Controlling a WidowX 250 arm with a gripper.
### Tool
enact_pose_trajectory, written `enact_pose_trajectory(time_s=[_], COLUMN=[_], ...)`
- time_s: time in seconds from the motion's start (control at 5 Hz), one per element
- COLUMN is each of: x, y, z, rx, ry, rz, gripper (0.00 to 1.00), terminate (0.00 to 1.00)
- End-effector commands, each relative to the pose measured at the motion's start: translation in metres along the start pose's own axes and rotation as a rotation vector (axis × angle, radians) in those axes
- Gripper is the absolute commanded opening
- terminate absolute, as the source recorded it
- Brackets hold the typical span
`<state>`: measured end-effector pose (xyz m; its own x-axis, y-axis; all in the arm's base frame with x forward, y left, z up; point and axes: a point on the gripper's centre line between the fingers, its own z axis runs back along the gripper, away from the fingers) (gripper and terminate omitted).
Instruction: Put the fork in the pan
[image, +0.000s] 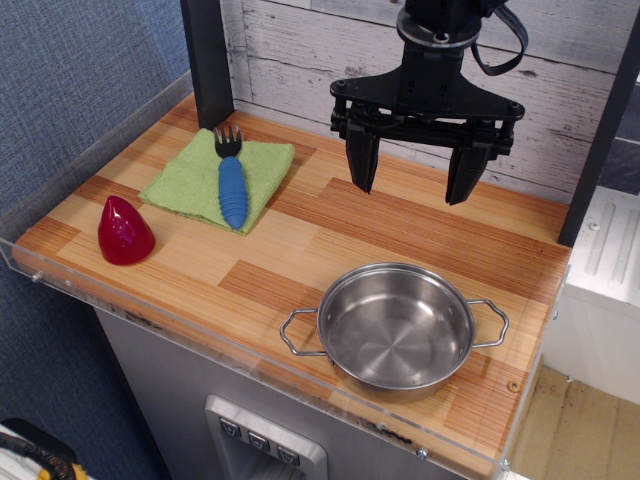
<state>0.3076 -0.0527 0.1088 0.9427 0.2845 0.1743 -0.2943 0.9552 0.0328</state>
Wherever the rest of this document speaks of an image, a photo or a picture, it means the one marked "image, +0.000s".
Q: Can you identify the stainless steel pan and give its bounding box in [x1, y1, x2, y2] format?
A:
[311, 262, 482, 403]

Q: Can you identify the black vertical post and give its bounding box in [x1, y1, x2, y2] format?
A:
[180, 0, 235, 130]
[557, 14, 639, 247]

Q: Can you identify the silver dispenser panel with buttons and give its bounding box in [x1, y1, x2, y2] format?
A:
[205, 395, 329, 479]

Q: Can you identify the red plastic strawberry toy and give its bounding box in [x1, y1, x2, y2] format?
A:
[98, 195, 156, 265]

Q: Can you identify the grey toy fridge cabinet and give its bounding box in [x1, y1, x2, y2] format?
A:
[97, 311, 457, 479]

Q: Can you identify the black right vertical post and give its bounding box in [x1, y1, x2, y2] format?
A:
[557, 14, 639, 247]

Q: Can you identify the black and yellow object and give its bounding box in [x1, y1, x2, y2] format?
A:
[1, 418, 91, 479]

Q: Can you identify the black left vertical post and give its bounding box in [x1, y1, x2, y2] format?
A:
[180, 0, 235, 130]

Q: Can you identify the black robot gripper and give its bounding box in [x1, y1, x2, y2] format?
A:
[330, 44, 525, 205]

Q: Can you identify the green folded cloth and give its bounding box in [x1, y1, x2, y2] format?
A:
[139, 129, 295, 235]

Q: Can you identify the white furniture at right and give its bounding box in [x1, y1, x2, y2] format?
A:
[542, 187, 639, 404]

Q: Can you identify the blue-handled black fork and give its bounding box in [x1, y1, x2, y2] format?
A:
[214, 125, 249, 230]

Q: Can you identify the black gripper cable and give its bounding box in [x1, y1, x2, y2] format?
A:
[468, 0, 529, 78]

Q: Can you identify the clear acrylic table guard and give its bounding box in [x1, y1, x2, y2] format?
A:
[1, 84, 569, 479]

